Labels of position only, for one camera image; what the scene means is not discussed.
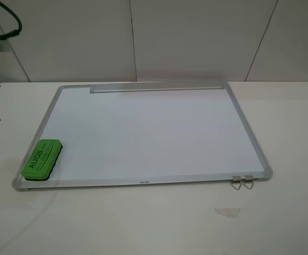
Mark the green whiteboard eraser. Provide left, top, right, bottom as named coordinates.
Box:
left=21, top=139, right=63, bottom=181

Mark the aluminium framed whiteboard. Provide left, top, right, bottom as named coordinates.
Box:
left=12, top=80, right=273, bottom=191

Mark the grey marker tray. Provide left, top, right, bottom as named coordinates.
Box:
left=90, top=81, right=225, bottom=94

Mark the left metal hanging clip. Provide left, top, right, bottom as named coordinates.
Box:
left=230, top=175, right=242, bottom=191

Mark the metal hanging clip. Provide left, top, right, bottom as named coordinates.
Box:
left=230, top=175, right=242, bottom=191
left=242, top=175, right=257, bottom=190

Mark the clear tape piece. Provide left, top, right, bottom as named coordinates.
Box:
left=215, top=208, right=241, bottom=218

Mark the right metal hanging clip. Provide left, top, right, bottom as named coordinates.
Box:
left=242, top=175, right=257, bottom=190

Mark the black usb cable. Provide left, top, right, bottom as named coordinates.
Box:
left=0, top=0, right=23, bottom=40

